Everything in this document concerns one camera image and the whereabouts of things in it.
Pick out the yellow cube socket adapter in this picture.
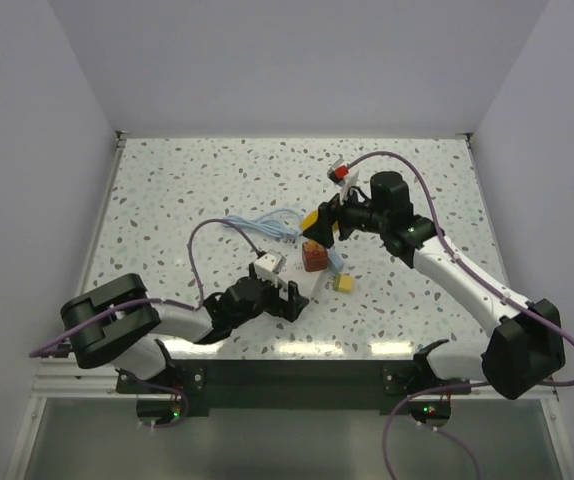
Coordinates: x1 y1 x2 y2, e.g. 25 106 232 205
301 210 338 238

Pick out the small yellow plug adapter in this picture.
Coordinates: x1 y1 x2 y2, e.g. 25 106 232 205
333 273 354 294

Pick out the aluminium table frame rail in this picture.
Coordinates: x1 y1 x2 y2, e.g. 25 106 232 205
29 359 123 399

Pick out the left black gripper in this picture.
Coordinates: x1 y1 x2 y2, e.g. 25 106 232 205
231 261 308 328

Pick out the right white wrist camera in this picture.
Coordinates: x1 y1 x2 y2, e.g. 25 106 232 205
327 159 359 204

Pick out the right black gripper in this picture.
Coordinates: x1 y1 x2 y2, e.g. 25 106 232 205
303 181 388 249

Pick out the red square plug adapter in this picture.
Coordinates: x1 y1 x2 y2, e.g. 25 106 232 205
301 240 328 273

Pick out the light blue power strip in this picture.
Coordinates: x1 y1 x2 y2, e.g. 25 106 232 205
327 249 344 274

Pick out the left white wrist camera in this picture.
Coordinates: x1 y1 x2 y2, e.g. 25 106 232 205
253 251 286 276

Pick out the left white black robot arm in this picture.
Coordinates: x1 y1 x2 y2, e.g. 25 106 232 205
60 255 309 392

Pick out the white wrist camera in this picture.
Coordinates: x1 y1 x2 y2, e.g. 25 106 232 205
253 251 286 276
327 159 359 204

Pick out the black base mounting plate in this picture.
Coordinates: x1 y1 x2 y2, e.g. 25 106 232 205
116 359 460 421

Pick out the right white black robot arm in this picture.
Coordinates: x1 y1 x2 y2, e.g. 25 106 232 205
303 166 566 399

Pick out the light blue cord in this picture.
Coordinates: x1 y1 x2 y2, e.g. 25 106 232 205
220 209 302 244

